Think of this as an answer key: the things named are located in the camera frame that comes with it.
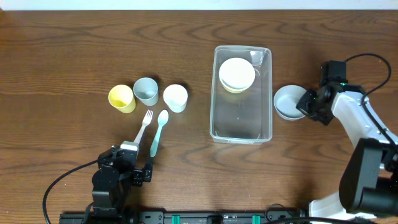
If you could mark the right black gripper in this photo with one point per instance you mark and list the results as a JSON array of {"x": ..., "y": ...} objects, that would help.
[{"x": 306, "y": 104}]

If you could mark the white plastic cup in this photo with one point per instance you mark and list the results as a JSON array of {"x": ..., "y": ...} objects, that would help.
[{"x": 175, "y": 97}]

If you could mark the grey plastic bowl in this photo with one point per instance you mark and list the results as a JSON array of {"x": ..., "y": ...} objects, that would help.
[{"x": 285, "y": 101}]

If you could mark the yellow plastic cup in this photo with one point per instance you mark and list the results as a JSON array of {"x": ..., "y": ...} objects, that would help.
[{"x": 122, "y": 98}]

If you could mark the yellow plastic bowl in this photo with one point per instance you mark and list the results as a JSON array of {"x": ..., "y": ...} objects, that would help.
[{"x": 236, "y": 87}]

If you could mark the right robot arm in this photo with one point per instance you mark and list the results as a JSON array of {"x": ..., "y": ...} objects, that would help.
[{"x": 369, "y": 182}]

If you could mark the grey-blue plastic cup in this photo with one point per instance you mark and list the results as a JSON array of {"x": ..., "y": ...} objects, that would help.
[{"x": 147, "y": 91}]

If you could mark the white plastic fork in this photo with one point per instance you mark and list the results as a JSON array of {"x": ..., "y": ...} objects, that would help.
[{"x": 145, "y": 122}]

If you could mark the clear plastic container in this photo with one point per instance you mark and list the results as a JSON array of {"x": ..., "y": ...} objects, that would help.
[{"x": 244, "y": 117}]

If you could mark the black mounting rail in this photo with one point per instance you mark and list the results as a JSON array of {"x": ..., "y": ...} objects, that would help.
[{"x": 188, "y": 218}]

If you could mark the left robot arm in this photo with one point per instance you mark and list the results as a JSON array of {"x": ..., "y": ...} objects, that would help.
[{"x": 117, "y": 174}]

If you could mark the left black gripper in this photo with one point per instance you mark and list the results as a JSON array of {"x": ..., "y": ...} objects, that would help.
[{"x": 138, "y": 173}]

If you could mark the teal plastic spoon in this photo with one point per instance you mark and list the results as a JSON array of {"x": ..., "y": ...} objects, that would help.
[{"x": 163, "y": 118}]

